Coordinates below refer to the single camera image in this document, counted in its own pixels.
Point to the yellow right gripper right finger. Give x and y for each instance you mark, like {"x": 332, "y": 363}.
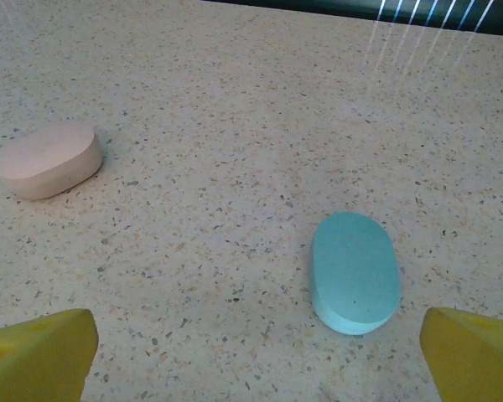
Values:
{"x": 478, "y": 364}

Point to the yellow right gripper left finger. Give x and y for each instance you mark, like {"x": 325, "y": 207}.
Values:
{"x": 33, "y": 360}

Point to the blue earbud charging case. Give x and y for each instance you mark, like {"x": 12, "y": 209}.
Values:
{"x": 354, "y": 272}

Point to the pink earbud charging case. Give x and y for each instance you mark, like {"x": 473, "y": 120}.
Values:
{"x": 46, "y": 161}

